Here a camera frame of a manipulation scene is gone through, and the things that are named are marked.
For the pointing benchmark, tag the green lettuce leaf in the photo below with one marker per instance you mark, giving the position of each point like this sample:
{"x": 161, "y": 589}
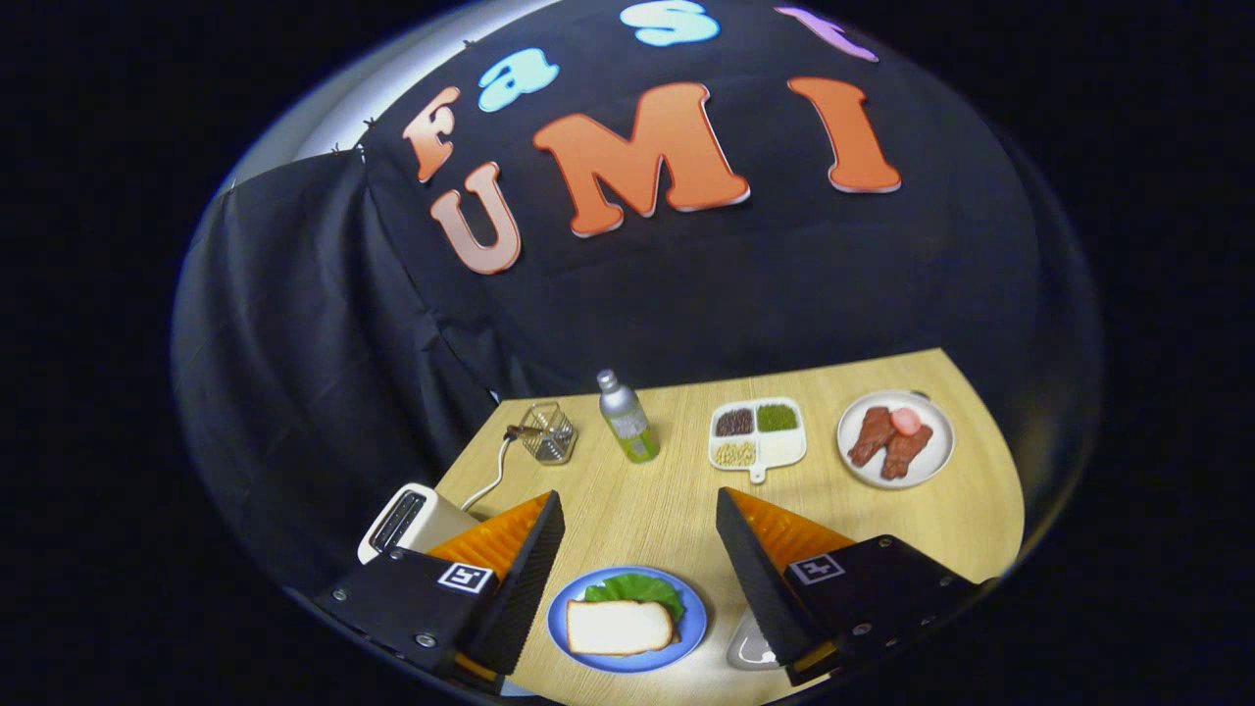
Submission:
{"x": 637, "y": 588}

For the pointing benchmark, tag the pile of yellow soybeans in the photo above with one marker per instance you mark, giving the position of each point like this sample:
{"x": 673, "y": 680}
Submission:
{"x": 734, "y": 454}

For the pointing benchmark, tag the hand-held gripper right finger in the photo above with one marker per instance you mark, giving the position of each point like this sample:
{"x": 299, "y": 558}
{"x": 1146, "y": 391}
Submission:
{"x": 760, "y": 588}

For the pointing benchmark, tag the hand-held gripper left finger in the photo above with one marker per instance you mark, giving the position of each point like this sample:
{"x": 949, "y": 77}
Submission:
{"x": 520, "y": 588}

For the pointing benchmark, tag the blue round plate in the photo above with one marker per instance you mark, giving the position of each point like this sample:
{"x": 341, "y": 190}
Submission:
{"x": 691, "y": 613}

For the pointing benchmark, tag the green drink bottle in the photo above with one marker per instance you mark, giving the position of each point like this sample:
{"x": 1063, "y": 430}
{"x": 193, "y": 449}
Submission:
{"x": 627, "y": 422}

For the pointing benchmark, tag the white divided dish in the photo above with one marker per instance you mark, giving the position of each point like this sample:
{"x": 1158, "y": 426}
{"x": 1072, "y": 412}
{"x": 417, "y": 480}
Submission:
{"x": 781, "y": 449}

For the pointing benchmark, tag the brown meat slice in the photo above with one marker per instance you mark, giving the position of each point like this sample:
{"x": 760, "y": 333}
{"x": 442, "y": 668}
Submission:
{"x": 870, "y": 438}
{"x": 907, "y": 453}

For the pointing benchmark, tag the row of black cloth clips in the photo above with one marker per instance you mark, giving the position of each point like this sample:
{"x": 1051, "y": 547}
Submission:
{"x": 371, "y": 122}

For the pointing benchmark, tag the toasted bread slice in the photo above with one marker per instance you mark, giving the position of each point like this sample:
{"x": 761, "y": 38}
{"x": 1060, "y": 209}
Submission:
{"x": 618, "y": 628}

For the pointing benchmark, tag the pile of green beans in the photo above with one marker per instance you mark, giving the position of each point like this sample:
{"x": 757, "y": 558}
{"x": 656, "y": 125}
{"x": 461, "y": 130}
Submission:
{"x": 777, "y": 418}

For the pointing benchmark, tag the pile of dark red beans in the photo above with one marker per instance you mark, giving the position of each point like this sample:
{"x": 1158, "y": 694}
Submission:
{"x": 734, "y": 423}

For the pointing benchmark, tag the pink sausage slice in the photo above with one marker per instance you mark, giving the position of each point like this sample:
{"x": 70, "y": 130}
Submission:
{"x": 906, "y": 422}

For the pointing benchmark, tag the white oval meat plate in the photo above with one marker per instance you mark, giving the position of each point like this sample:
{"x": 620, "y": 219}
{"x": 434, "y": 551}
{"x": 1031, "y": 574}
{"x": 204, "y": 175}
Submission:
{"x": 936, "y": 431}

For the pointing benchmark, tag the white toaster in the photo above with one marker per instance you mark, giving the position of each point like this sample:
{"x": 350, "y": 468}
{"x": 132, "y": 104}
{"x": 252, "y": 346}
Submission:
{"x": 441, "y": 520}

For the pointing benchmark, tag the white square plate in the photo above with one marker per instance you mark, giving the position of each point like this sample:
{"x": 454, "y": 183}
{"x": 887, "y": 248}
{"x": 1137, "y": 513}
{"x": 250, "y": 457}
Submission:
{"x": 747, "y": 649}

